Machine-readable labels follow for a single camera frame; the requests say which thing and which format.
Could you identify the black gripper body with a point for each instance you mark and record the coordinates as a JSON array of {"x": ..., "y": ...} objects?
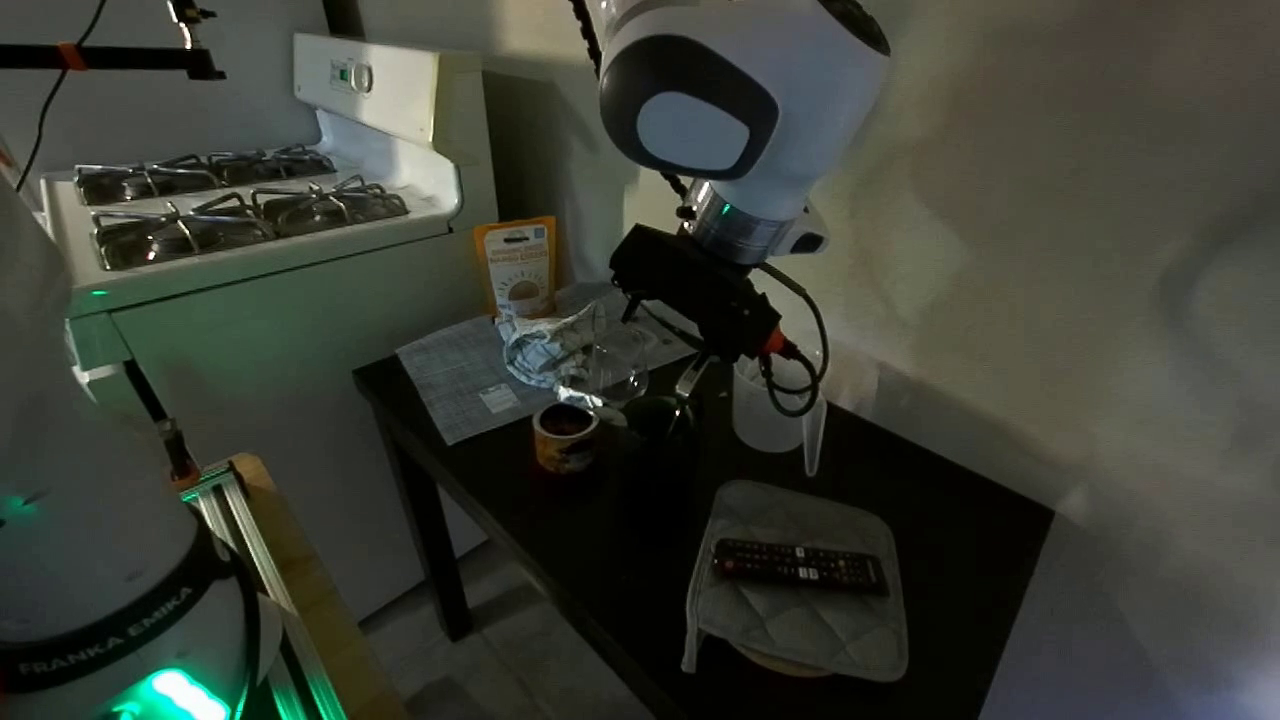
[{"x": 692, "y": 286}]

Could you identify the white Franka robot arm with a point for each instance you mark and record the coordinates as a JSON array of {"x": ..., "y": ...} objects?
[{"x": 803, "y": 83}]

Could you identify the clear measuring jug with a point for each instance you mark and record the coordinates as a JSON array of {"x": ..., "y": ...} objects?
[{"x": 763, "y": 421}]

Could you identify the crumpled clear plastic bag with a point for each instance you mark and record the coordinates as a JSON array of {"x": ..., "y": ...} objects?
[{"x": 541, "y": 347}]

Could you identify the brown mug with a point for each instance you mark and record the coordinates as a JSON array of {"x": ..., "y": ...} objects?
[{"x": 564, "y": 438}]

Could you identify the grey checked paper mat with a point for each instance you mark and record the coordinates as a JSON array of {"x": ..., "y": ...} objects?
[{"x": 454, "y": 375}]

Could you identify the black table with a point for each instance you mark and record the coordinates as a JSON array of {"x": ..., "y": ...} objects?
[{"x": 602, "y": 560}]

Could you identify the black remote control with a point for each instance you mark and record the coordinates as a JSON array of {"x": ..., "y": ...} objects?
[{"x": 803, "y": 565}]

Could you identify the grey quilted pot holder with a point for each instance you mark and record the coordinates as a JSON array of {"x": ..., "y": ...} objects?
[{"x": 803, "y": 625}]

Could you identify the black stove burner grate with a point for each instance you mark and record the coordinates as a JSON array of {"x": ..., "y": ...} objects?
[
  {"x": 166, "y": 238},
  {"x": 272, "y": 165},
  {"x": 134, "y": 183},
  {"x": 325, "y": 207}
]

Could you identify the white gas stove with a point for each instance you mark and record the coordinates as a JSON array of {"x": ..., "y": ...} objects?
[{"x": 292, "y": 347}]

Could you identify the wooden board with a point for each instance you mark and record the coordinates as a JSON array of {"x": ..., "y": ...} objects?
[{"x": 323, "y": 600}]

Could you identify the black stand pole orange joint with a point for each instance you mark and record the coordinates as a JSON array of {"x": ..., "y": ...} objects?
[{"x": 161, "y": 425}]

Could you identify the black horizontal stand bar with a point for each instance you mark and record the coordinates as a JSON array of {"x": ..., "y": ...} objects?
[{"x": 107, "y": 57}]

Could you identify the aluminium frame rail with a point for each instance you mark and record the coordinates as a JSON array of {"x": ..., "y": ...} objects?
[{"x": 255, "y": 560}]

